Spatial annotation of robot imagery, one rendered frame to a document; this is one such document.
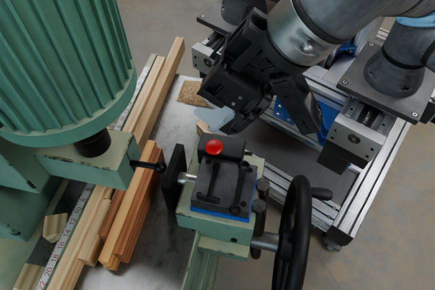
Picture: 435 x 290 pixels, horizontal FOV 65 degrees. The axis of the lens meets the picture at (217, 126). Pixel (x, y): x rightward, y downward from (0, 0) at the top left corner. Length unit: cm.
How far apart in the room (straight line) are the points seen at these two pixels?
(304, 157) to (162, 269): 105
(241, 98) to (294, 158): 115
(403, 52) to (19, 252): 96
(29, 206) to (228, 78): 53
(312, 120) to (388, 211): 139
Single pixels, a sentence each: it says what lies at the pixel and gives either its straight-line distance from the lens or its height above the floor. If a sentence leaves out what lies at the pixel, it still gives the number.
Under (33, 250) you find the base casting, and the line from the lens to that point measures 82.
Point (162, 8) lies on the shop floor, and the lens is 266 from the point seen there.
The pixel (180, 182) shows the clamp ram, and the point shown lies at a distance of 62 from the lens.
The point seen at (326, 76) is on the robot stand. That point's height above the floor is 73.
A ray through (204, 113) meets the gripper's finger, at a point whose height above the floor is 113.
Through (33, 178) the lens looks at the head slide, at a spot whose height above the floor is 104.
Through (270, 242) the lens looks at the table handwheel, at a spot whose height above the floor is 83.
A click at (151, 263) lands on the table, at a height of 90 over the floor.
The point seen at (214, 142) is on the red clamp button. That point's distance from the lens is 57.
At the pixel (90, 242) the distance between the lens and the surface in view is 63.
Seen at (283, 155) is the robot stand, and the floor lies 21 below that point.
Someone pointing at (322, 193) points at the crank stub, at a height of 87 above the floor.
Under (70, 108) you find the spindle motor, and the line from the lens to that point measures 36.
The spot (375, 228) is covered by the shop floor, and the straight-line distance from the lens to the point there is 174.
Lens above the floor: 151
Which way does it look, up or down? 54 degrees down
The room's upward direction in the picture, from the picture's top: straight up
